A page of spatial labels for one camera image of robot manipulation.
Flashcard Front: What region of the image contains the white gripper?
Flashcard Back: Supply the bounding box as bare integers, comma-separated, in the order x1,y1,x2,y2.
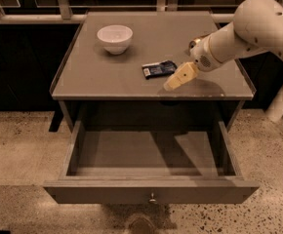
163,37,222,91

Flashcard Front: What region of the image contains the blue rxbar blueberry wrapper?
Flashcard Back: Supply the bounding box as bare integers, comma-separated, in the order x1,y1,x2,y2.
141,60,177,79

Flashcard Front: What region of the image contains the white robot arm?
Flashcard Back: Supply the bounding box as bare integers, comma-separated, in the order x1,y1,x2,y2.
164,0,283,122

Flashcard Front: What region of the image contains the grey cabinet with top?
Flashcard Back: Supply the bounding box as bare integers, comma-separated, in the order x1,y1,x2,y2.
51,11,256,126

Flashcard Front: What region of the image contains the open grey top drawer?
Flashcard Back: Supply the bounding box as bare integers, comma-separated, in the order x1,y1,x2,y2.
44,121,260,205

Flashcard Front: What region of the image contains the metal drawer knob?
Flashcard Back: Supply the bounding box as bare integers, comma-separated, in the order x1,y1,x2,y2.
148,193,157,204

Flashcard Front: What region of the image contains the crushed gold soda can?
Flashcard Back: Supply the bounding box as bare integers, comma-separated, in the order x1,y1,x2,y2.
188,35,208,55

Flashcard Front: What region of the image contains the white ceramic bowl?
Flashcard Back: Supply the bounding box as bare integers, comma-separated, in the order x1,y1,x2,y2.
97,24,133,55

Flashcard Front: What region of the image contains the metal railing frame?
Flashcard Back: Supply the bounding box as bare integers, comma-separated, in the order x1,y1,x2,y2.
0,0,283,25

